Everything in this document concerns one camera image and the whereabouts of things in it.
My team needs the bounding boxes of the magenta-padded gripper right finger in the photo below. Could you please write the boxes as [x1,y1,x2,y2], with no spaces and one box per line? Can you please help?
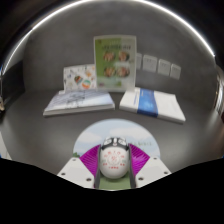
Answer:
[128,143,172,190]

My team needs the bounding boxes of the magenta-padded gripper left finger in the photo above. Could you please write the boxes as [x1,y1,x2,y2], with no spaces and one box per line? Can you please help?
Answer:
[57,143,102,190]

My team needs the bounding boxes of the white panda-print computer mouse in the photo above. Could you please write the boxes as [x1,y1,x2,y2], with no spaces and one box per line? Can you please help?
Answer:
[99,135,130,180]

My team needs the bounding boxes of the round landscape-print mouse pad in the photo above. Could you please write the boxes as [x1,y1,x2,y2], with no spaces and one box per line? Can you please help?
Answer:
[72,118,161,191]

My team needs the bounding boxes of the white book with blue band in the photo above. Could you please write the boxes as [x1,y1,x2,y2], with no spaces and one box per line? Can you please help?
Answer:
[118,87,187,125]

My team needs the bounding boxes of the grey patterned book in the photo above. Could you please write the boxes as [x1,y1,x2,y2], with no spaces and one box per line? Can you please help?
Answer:
[42,89,116,117]

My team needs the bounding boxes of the small colourful printed card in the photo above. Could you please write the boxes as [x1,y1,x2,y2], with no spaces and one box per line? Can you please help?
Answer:
[63,63,98,93]

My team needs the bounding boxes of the green food-photo sign stand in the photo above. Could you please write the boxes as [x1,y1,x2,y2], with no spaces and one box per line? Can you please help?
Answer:
[93,34,138,93]

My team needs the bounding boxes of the curved ceiling light strip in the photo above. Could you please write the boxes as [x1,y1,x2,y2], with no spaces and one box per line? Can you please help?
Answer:
[0,0,216,76]

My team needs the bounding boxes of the white wall socket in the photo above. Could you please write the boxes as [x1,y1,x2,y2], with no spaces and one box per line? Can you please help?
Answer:
[169,63,182,80]
[157,58,172,77]
[142,54,158,73]
[135,52,143,70]

